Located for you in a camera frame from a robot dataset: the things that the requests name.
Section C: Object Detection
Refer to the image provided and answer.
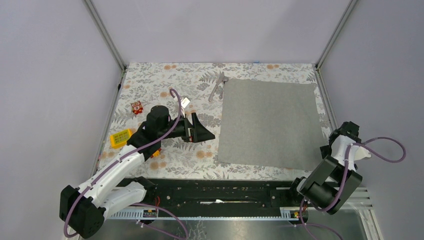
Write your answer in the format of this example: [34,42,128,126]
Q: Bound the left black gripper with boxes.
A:
[158,112,215,143]

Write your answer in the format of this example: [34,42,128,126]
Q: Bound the grey cloth napkin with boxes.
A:
[217,79,326,171]

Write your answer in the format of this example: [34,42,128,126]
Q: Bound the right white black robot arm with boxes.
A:
[286,121,363,215]

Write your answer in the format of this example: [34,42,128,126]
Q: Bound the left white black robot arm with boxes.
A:
[59,105,215,239]

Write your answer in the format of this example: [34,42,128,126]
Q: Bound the blue orange toy car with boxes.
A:
[150,148,162,159]

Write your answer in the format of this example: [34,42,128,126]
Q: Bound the red owl toy block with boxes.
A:
[131,100,144,115]

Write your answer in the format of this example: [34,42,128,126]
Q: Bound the floral patterned tablecloth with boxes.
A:
[108,62,331,180]

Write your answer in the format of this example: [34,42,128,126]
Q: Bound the yellow toy block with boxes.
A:
[109,128,132,149]

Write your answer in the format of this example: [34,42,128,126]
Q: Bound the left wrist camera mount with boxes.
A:
[180,97,190,118]

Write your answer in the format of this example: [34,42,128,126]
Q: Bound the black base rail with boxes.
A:
[115,177,303,220]

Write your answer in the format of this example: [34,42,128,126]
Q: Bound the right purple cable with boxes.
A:
[298,136,407,240]

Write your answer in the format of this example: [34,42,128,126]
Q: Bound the left aluminium frame post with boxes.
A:
[82,0,127,72]

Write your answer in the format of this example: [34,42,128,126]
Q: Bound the aluminium frame post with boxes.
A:
[315,0,359,70]
[82,0,127,72]

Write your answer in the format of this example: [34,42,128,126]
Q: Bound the right aluminium frame post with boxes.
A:
[315,0,359,70]

